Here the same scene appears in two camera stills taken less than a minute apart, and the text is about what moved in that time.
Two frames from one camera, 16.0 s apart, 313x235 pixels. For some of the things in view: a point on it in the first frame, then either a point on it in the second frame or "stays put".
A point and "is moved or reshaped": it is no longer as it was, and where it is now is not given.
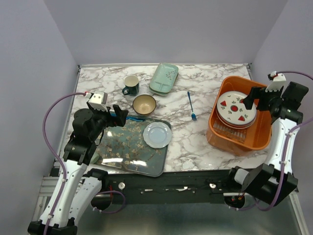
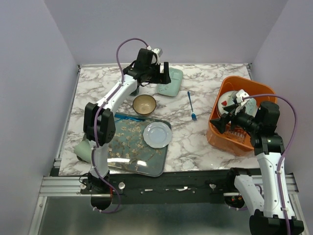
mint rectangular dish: x=164 y=77 → x=252 y=107
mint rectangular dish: x=164 y=93 is moved or reshaped
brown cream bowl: x=144 y=105 stays put
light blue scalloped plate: x=157 y=134 stays put
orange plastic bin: x=241 y=141 stays put
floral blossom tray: x=123 y=147 stays put
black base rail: x=198 y=187 stays put
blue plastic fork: x=193 y=115 stays put
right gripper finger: x=257 y=92 → x=221 y=123
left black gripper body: x=102 y=119 → x=152 y=72
